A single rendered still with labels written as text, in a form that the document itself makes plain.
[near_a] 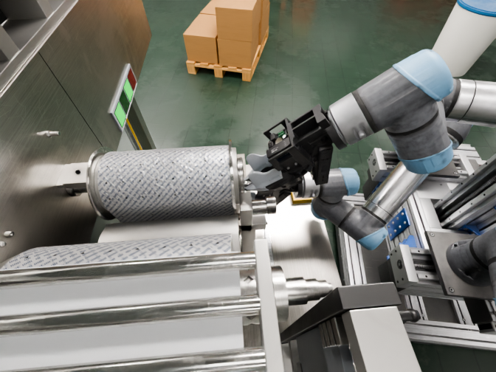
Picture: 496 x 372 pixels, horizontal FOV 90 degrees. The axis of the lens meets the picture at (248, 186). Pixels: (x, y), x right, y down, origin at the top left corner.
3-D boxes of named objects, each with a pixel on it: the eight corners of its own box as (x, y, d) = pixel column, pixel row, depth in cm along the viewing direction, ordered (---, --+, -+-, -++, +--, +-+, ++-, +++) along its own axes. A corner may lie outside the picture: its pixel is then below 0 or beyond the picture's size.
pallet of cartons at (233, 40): (269, 34, 355) (272, -30, 297) (258, 82, 286) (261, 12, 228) (209, 29, 362) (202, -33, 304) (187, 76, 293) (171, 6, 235)
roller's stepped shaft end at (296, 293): (331, 304, 31) (338, 299, 29) (283, 308, 31) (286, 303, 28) (324, 277, 33) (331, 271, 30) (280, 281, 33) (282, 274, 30)
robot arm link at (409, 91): (464, 105, 34) (448, 51, 30) (381, 146, 39) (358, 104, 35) (437, 84, 39) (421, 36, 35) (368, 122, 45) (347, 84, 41)
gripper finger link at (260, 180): (230, 178, 49) (267, 153, 45) (249, 189, 53) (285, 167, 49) (232, 190, 48) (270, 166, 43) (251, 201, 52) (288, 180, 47)
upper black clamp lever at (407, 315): (418, 322, 27) (425, 321, 25) (372, 327, 26) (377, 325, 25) (412, 308, 27) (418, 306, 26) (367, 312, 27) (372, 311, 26)
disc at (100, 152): (118, 232, 53) (79, 195, 40) (116, 232, 53) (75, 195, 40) (131, 175, 61) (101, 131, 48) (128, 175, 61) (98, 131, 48)
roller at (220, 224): (242, 281, 52) (240, 263, 43) (119, 291, 51) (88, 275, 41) (238, 229, 59) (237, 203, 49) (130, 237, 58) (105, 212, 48)
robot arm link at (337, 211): (332, 233, 76) (344, 216, 67) (303, 210, 80) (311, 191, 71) (347, 218, 79) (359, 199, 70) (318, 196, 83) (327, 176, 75)
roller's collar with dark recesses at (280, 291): (284, 324, 31) (291, 317, 26) (236, 328, 31) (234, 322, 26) (277, 272, 35) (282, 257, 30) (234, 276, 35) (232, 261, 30)
